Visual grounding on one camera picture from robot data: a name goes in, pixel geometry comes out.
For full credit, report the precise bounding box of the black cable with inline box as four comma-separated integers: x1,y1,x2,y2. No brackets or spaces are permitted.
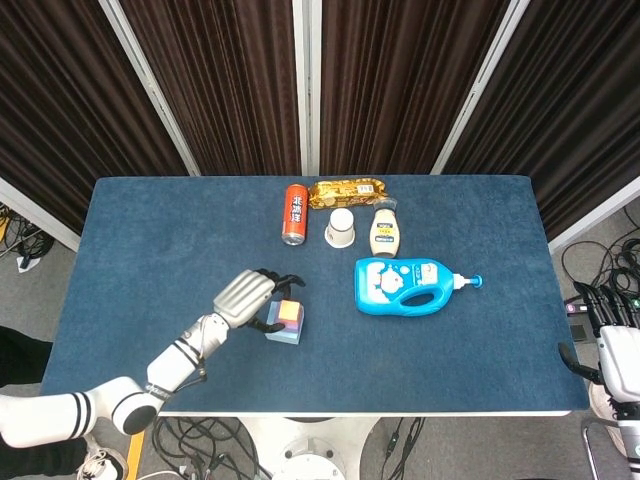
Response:
382,417,426,480

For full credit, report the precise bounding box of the white paper cup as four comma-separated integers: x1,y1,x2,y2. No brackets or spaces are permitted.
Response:
323,208,357,250

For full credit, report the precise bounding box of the cream mayonnaise squeeze bottle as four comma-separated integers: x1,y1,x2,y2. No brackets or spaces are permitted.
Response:
369,197,404,259

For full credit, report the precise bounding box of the grey metal tube frame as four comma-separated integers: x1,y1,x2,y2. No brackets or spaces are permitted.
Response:
581,418,610,480

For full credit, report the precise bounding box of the blue table mat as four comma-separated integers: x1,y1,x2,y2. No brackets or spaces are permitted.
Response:
37,174,591,414

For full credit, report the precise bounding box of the brown curtain partition panel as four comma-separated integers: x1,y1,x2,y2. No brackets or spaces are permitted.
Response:
432,0,640,256
0,0,201,254
299,0,531,176
99,0,314,177

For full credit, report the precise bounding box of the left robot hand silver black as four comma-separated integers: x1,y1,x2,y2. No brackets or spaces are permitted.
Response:
212,268,306,335

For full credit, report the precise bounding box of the light blue cube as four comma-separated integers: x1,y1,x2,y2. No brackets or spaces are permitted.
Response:
263,299,305,346

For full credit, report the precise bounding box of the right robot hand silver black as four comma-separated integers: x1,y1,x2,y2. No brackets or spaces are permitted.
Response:
558,281,640,401

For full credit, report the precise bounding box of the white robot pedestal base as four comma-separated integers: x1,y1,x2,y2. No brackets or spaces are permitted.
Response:
239,417,376,480

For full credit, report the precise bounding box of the gold snack package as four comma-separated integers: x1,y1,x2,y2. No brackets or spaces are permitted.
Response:
307,179,389,210

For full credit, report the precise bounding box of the person in black clothing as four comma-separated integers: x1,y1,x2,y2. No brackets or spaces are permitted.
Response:
0,324,129,480

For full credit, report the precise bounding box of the black floor cable bundle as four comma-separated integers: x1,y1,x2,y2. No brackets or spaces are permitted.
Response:
149,417,274,480
559,204,640,304
0,202,56,264

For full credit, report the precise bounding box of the purple cube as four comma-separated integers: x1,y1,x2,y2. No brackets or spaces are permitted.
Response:
271,299,305,335

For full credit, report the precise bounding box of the small orange cube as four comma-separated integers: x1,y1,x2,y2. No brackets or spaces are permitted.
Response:
277,299,301,326

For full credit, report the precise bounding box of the yellow floor tape strip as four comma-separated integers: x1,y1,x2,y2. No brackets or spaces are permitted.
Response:
122,432,147,480

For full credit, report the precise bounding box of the black power strip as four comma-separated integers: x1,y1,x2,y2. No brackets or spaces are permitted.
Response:
563,294,640,316

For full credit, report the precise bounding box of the blue detergent bottle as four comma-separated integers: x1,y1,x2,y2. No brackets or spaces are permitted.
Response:
353,257,485,317

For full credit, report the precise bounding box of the orange soda can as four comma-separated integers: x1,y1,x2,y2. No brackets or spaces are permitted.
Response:
281,183,310,247

